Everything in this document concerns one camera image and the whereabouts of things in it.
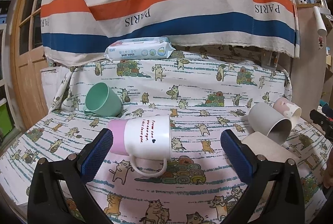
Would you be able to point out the white pink handled mug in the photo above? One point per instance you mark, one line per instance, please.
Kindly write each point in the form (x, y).
(146, 138)

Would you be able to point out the cat print bedsheet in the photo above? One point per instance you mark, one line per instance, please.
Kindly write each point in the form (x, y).
(202, 96)

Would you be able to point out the white lint roller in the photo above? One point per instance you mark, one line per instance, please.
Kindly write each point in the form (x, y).
(321, 28)

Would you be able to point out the striped Paris blanket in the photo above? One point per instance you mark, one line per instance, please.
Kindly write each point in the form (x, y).
(75, 32)

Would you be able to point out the wooden glass door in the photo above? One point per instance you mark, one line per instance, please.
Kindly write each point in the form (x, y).
(28, 60)

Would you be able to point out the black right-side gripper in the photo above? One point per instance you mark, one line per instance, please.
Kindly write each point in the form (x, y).
(324, 123)

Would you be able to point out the green plastic cup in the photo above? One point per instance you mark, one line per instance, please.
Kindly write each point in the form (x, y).
(101, 100)

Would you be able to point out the pink white patterned cup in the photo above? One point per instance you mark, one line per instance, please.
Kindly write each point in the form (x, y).
(288, 109)

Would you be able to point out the wooden side cabinet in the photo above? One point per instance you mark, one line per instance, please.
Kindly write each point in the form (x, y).
(311, 73)

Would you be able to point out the baby wipes pack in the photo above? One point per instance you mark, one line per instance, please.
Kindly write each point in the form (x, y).
(139, 48)

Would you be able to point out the beige square cup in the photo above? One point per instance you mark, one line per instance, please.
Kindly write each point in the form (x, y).
(261, 144)

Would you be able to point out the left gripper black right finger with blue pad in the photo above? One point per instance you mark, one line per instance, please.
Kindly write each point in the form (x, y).
(285, 203)

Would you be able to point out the grey cylindrical cup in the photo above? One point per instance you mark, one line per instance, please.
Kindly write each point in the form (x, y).
(269, 122)

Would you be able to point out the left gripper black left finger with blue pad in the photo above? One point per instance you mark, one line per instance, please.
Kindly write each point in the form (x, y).
(47, 204)

